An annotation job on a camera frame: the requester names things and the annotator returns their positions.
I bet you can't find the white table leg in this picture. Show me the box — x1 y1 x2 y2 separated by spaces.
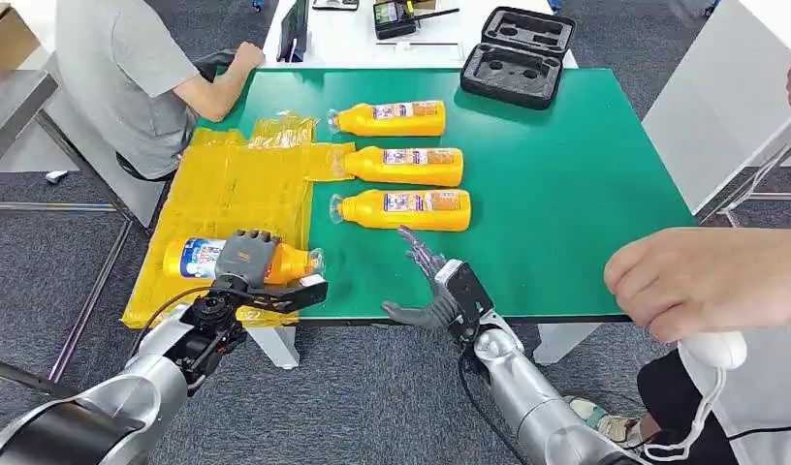
246 325 301 372
533 323 602 367

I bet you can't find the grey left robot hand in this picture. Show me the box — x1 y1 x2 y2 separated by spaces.
215 229 283 290

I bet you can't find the black tablet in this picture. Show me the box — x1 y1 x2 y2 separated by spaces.
276 0 311 64

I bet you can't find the brown cardboard box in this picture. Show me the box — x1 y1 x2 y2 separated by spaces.
0 3 43 73

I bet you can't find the orange drink bottle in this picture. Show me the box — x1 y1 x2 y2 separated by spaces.
326 100 447 138
329 189 472 233
162 235 326 287
333 146 465 188

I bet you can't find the white side table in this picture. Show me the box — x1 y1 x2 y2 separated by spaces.
642 0 791 229

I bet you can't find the open black foam case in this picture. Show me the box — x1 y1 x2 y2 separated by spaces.
459 6 577 111

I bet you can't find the black chair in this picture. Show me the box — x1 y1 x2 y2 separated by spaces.
193 49 237 81

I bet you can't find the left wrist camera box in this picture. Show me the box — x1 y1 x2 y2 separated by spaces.
244 274 330 316

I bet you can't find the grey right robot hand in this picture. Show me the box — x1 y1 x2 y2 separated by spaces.
381 224 461 330

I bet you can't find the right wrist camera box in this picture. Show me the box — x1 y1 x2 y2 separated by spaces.
433 258 497 343

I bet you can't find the white controller with strap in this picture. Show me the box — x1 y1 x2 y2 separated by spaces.
642 330 750 463

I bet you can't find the green table mat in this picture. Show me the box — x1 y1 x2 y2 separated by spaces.
196 67 697 323

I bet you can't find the person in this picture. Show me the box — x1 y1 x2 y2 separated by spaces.
51 0 269 183
565 321 791 465

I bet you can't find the yellow sheet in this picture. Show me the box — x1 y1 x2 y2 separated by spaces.
120 127 357 329

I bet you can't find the black handheld radio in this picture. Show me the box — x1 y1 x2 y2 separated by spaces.
373 0 461 41

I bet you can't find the grey metal table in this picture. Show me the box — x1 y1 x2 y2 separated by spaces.
0 69 145 383

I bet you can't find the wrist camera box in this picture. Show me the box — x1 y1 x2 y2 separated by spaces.
433 258 497 343
244 274 330 316

